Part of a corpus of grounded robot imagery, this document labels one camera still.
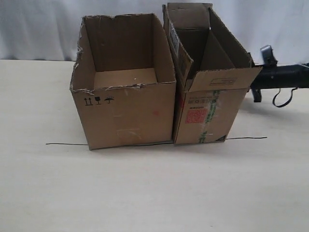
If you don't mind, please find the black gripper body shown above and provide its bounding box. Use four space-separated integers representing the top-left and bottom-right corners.
250 64 278 89

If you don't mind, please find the cardboard box with red print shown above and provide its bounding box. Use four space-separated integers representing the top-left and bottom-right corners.
162 2 261 145

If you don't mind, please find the plain brown cardboard box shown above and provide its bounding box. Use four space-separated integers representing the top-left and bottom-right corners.
70 13 176 150

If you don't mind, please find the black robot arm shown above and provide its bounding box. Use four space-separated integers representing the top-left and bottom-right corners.
250 63 309 102

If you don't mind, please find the thin dark line marker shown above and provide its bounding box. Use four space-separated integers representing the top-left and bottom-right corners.
45 136 268 146

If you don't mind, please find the black looped cable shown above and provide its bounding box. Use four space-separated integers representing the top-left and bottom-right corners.
272 87 300 107

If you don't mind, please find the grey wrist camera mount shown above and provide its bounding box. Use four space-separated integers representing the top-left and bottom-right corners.
260 45 278 67

